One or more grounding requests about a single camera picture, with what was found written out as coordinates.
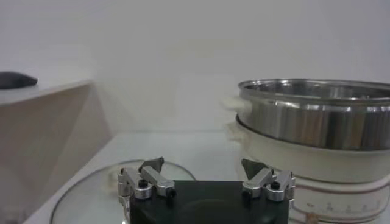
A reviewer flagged perforated steel steamer basket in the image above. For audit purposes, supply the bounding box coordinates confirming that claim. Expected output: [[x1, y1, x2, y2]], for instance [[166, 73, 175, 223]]
[[224, 78, 390, 152]]

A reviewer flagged round glass pot lid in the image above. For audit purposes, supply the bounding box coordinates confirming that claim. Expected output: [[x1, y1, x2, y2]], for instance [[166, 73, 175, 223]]
[[50, 159, 196, 224]]

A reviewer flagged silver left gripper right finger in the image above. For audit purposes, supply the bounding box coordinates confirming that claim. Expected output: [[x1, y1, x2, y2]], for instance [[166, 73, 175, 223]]
[[241, 158, 296, 203]]

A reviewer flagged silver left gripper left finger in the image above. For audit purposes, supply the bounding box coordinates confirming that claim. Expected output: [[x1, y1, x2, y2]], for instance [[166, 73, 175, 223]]
[[118, 156, 177, 224]]

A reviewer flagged black computer mouse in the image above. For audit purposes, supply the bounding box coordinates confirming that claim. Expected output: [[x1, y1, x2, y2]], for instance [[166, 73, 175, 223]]
[[0, 71, 39, 90]]

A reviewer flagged white side table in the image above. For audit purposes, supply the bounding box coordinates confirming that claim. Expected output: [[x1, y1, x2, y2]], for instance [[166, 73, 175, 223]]
[[0, 79, 114, 224]]

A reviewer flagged cream electric cooker base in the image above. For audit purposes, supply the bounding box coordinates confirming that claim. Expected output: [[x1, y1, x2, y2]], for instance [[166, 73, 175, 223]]
[[225, 117, 390, 224]]

